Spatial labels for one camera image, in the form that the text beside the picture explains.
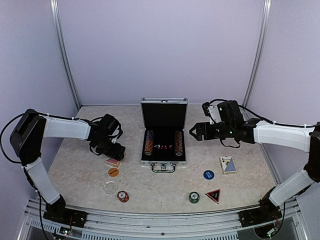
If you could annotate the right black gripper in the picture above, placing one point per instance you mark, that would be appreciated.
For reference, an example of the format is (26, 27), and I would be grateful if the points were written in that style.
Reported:
(200, 125)

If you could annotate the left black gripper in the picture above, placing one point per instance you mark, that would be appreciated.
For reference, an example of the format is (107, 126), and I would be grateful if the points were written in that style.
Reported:
(114, 154)

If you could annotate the red playing card deck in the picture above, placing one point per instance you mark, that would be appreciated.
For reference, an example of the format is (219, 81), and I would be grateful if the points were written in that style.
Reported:
(113, 162)

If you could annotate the aluminium poker case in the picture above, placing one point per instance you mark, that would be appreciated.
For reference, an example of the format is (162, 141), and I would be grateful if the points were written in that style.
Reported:
(164, 116)

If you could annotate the clear round button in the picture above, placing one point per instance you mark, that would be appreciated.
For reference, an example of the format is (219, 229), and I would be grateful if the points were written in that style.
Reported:
(110, 187)

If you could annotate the blue playing card deck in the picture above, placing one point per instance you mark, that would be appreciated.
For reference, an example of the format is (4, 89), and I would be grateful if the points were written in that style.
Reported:
(227, 165)

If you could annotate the black triangular button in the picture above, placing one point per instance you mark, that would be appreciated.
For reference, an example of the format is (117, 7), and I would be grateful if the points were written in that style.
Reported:
(214, 195)

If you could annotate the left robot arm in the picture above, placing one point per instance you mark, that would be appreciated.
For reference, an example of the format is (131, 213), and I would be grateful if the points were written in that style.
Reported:
(26, 140)

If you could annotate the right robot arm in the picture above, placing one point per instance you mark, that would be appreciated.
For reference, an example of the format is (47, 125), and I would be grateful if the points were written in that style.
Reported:
(255, 131)

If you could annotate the orange round button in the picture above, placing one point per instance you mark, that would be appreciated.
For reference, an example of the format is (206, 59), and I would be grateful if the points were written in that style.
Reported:
(113, 172)

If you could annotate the right poker chip row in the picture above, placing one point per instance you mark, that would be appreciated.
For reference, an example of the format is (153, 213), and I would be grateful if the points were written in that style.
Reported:
(178, 144)

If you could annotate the poker chip row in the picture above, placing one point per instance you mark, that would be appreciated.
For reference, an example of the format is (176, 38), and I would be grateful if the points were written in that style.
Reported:
(148, 148)
(178, 144)

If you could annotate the left poker chip row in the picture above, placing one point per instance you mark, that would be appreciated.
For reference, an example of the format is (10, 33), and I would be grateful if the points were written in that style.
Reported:
(148, 148)

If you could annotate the blue round button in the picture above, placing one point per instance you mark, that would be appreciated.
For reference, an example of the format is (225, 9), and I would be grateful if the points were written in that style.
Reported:
(208, 175)

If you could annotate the red poker chip stack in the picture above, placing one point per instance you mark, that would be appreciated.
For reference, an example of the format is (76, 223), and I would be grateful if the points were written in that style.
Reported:
(123, 196)

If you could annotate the green poker chip stack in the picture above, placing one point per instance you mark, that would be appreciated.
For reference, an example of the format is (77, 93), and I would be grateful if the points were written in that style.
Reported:
(194, 197)

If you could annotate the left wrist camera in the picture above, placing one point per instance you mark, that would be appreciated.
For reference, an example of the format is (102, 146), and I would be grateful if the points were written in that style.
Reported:
(107, 126)

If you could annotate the front aluminium rail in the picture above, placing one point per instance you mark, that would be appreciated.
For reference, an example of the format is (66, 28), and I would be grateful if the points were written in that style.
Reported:
(112, 225)

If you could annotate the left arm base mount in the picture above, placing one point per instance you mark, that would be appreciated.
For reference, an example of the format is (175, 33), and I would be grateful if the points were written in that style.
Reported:
(59, 213)

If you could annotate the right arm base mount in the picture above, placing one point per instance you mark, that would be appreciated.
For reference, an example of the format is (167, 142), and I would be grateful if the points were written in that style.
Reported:
(266, 212)

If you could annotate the right aluminium frame post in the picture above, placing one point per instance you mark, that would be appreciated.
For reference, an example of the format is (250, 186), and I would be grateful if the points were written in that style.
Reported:
(259, 51)

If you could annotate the aluminium frame post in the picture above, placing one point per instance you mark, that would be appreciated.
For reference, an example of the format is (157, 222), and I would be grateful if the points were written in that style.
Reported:
(54, 5)
(259, 51)

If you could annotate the left aluminium frame post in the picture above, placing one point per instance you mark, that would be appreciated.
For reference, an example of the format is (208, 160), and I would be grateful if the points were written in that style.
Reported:
(54, 5)

